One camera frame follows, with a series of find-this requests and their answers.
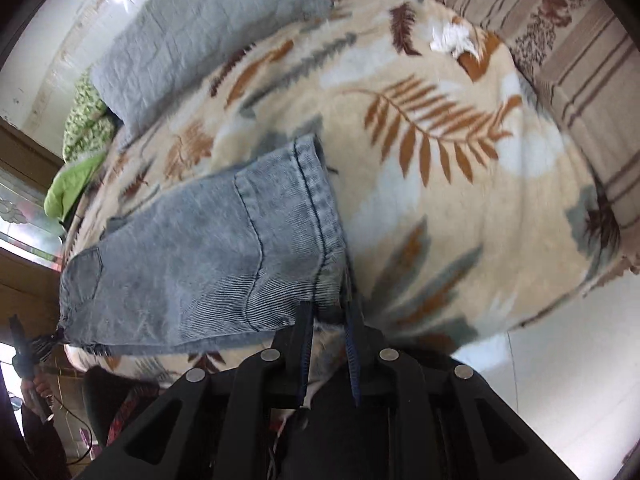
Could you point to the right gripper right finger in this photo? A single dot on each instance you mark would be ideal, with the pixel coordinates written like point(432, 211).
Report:
point(443, 419)

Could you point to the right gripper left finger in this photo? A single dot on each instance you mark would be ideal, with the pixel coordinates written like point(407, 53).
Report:
point(215, 426)

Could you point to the grey denim pants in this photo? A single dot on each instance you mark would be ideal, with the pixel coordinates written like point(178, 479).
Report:
point(218, 261)

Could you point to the person left hand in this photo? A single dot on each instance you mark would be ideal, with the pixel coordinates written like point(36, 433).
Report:
point(39, 387)

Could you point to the stained glass wooden door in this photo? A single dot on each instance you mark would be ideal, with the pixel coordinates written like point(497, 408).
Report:
point(31, 242)

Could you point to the leaf pattern fleece blanket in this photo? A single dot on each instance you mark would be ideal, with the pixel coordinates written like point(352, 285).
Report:
point(466, 208)

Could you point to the green patterned quilt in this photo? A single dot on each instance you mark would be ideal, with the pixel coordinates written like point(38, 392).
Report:
point(88, 132)

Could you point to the grey quilted pillow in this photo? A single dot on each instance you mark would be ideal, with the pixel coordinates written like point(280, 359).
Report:
point(171, 45)

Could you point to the striped sofa backrest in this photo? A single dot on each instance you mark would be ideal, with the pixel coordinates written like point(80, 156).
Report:
point(584, 66)

